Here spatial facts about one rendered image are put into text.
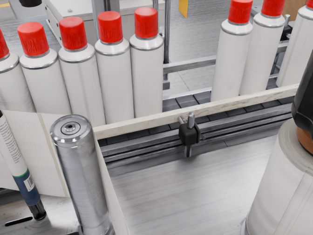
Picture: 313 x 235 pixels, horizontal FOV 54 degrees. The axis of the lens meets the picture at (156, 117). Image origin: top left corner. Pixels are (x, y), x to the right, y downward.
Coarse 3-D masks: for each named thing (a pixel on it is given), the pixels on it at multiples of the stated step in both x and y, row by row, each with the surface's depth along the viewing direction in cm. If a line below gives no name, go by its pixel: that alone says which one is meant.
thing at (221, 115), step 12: (192, 96) 62; (204, 96) 62; (168, 108) 60; (180, 108) 60; (240, 108) 60; (252, 108) 60; (264, 108) 60; (204, 120) 57; (132, 132) 55; (144, 132) 55; (156, 132) 55; (108, 144) 53
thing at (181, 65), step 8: (280, 48) 61; (208, 56) 58; (216, 56) 58; (168, 64) 56; (176, 64) 56; (184, 64) 56; (192, 64) 57; (200, 64) 57; (208, 64) 58; (168, 72) 56
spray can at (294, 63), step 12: (312, 0) 52; (300, 12) 54; (312, 12) 53; (300, 24) 54; (312, 24) 53; (300, 36) 55; (312, 36) 54; (288, 48) 59; (300, 48) 56; (312, 48) 56; (288, 60) 59; (300, 60) 58; (288, 72) 60; (300, 72) 59; (276, 84) 64; (288, 84) 62
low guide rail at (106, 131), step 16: (240, 96) 57; (256, 96) 57; (272, 96) 58; (288, 96) 60; (176, 112) 53; (208, 112) 55; (96, 128) 50; (112, 128) 51; (128, 128) 52; (144, 128) 53
